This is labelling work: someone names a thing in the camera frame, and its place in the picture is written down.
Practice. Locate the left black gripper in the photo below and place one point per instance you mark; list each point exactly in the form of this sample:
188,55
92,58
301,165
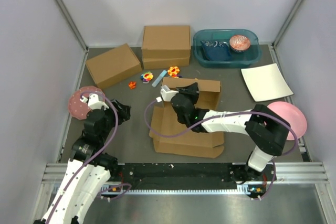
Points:
123,111

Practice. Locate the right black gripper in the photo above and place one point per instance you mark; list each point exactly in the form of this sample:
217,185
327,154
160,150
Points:
192,90

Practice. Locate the brown cardboard box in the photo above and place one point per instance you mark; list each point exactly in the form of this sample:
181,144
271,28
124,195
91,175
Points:
164,121

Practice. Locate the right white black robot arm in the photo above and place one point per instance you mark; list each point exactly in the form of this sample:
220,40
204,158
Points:
267,130

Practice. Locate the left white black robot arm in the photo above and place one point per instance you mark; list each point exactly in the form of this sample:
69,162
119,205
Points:
88,167

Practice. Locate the bottom stacked cardboard box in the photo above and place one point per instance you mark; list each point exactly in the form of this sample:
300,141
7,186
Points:
153,63

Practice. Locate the stacked cardboard box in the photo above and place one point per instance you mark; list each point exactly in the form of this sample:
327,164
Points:
166,42
153,63

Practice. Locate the small folded cardboard box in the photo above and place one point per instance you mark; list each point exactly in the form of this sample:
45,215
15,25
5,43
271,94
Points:
113,66

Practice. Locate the top stacked cardboard box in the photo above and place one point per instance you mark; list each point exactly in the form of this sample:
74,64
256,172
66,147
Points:
166,42

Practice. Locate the pink dotted plate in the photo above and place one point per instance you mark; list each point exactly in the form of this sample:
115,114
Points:
77,108

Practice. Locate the orange yellow flower plush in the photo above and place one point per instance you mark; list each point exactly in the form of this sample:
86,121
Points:
173,71

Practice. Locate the blue highlighter pen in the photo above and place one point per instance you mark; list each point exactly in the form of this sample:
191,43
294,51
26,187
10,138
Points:
159,78

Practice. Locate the rainbow flower plush dark petals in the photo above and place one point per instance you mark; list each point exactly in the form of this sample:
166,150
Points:
146,77

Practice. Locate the red glitter leaf charm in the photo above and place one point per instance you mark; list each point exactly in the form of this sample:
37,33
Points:
132,85

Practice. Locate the dark blue patterned bowl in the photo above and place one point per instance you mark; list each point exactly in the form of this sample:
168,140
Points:
215,50

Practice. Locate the teal plastic bin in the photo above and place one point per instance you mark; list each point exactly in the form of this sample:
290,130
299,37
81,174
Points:
238,60

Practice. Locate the red white patterned bowl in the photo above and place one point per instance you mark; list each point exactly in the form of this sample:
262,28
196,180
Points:
239,43

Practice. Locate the white square plate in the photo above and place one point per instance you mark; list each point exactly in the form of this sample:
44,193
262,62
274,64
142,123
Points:
266,83

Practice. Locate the plain pink plate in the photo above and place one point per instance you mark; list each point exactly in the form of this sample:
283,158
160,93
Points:
292,115

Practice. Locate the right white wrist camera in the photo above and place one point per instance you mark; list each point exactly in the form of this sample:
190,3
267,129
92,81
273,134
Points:
166,94

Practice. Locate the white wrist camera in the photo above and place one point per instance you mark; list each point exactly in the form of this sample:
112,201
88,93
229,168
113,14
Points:
166,94
94,101

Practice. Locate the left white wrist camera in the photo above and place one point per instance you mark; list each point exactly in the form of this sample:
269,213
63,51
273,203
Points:
94,101

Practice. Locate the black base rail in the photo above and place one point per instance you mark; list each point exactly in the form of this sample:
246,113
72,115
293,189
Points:
180,176

